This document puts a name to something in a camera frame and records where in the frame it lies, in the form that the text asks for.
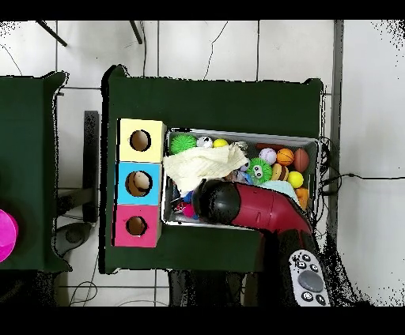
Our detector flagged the mint green cloth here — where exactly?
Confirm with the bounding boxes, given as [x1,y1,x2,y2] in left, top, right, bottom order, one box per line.
[260,179,301,205]

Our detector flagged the wooden box three holes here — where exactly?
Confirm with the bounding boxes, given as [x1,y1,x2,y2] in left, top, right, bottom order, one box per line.
[113,118,168,249]

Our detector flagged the pale yellow cloth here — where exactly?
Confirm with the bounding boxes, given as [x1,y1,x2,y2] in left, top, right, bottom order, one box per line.
[162,145,249,196]

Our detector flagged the plain green spiky ball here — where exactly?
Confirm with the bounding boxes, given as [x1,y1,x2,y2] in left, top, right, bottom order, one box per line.
[169,133,198,156]

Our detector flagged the green spiky ball with eyes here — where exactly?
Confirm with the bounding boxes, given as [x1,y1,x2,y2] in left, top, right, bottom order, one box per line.
[246,157,273,184]

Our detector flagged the white baseball toy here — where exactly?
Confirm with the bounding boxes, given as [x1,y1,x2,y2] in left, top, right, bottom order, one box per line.
[259,148,278,166]

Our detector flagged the orange basketball toy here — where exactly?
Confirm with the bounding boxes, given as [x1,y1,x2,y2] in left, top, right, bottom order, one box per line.
[276,148,296,168]

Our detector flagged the brown rubber ball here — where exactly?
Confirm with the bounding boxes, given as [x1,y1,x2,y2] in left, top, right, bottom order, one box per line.
[293,148,311,174]

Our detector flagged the black flat panel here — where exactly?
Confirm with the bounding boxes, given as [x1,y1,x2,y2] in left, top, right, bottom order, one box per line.
[83,110,100,224]

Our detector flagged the black tripod leg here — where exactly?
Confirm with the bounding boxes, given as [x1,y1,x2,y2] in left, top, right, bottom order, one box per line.
[36,20,67,47]
[129,20,143,45]

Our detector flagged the dark green side table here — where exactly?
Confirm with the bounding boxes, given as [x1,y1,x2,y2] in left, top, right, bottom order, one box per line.
[0,71,70,273]

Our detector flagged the magenta round disc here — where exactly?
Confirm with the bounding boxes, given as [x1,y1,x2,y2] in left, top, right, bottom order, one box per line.
[0,209,19,263]

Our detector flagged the shallow wire mesh bin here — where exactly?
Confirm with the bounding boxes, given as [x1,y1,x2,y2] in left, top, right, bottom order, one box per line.
[161,129,320,232]

